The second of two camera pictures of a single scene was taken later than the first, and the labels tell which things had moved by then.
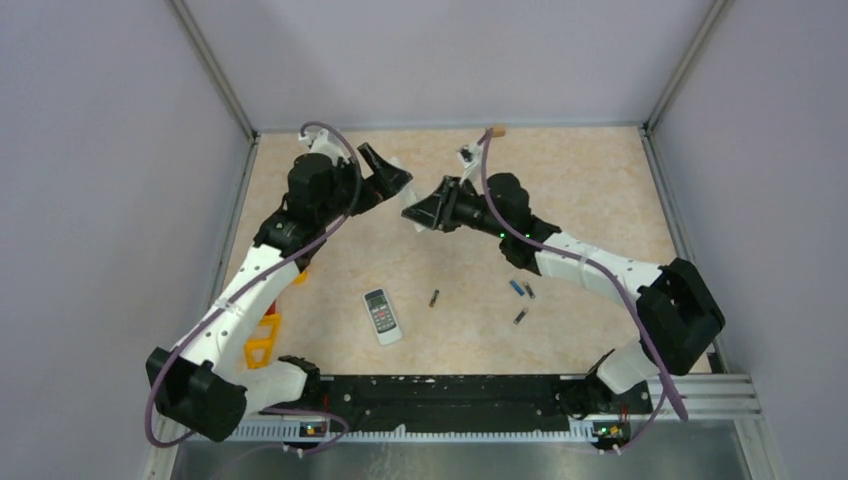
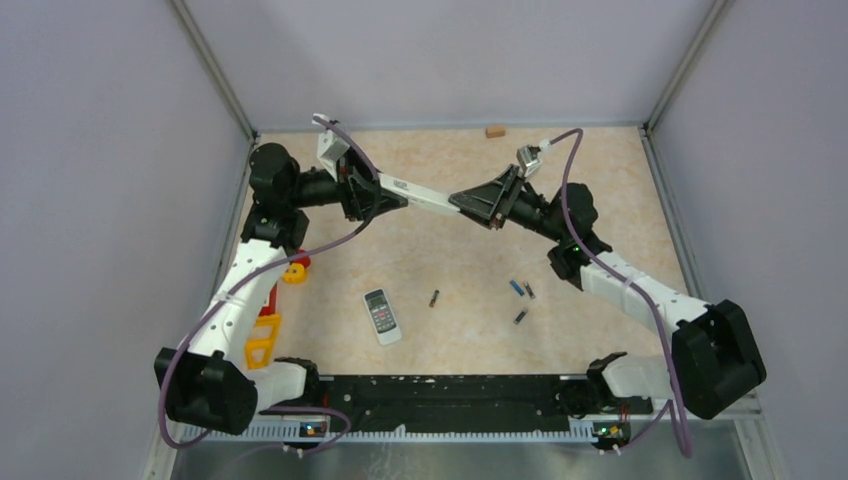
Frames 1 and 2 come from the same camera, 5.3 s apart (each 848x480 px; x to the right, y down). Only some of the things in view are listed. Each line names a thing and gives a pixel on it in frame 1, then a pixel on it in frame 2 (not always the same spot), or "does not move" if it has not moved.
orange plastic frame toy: x=259 y=347 does not move
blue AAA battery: x=517 y=287 does not move
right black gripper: x=446 y=198 to x=492 y=201
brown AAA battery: x=436 y=292 does not move
